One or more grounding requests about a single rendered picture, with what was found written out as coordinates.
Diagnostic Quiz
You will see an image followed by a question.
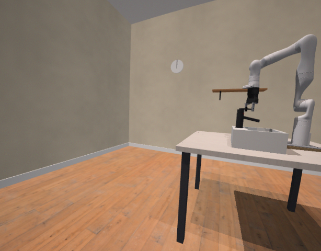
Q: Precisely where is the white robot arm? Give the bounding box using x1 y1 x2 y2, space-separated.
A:
249 34 317 146

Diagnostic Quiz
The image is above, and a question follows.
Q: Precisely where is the black mixer tap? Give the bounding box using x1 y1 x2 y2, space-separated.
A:
236 108 260 128

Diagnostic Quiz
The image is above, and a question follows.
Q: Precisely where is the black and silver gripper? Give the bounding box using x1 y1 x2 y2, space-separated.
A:
243 81 259 111

